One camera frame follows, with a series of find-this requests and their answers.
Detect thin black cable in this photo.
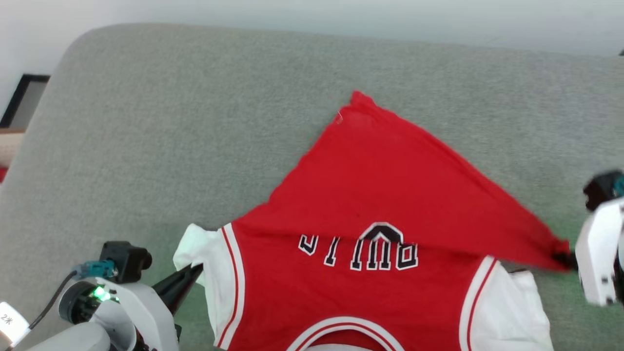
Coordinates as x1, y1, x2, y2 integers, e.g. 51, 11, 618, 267
28, 271, 79, 330

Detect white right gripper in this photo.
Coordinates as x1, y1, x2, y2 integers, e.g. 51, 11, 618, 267
553, 197, 624, 308

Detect red basketball jersey white sleeves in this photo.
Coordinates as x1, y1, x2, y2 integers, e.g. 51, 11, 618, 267
173, 90, 572, 351

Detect black picture frame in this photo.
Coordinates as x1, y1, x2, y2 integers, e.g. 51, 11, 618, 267
0, 74, 51, 129

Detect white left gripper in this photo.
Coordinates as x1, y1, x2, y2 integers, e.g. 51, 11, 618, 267
58, 263, 204, 351

